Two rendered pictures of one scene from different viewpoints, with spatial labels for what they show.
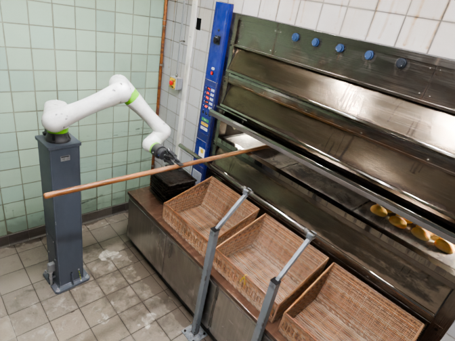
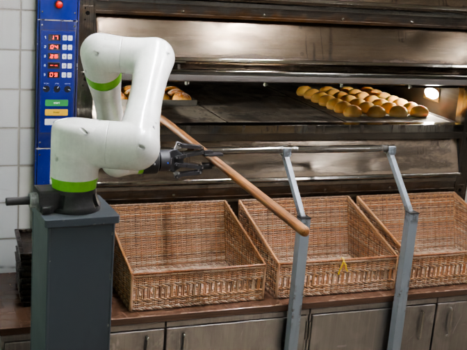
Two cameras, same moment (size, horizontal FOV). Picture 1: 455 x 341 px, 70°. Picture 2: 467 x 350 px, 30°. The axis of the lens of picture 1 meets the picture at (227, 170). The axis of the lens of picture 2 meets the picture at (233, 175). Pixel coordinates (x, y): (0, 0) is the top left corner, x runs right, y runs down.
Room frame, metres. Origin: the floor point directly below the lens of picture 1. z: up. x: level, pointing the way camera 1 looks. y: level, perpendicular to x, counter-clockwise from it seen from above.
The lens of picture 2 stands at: (0.47, 2.98, 1.94)
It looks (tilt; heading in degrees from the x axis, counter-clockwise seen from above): 15 degrees down; 296
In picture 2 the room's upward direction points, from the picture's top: 5 degrees clockwise
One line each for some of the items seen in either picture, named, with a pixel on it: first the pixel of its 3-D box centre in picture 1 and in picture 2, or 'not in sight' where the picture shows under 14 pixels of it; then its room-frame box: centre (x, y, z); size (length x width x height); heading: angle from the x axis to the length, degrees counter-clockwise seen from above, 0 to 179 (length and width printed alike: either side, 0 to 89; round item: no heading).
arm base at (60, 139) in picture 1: (54, 131); (53, 197); (1.89, 1.14, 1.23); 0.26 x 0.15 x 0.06; 52
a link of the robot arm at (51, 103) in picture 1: (56, 116); (79, 153); (1.84, 1.09, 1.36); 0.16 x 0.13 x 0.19; 26
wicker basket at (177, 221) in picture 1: (209, 213); (181, 251); (2.07, 0.07, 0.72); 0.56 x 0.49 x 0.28; 49
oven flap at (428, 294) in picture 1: (301, 210); (290, 160); (1.88, -0.54, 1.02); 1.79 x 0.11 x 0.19; 48
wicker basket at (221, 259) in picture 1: (268, 261); (314, 243); (1.66, -0.38, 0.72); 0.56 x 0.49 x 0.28; 48
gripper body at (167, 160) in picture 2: (164, 155); (170, 160); (1.94, 0.42, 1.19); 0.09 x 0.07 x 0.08; 47
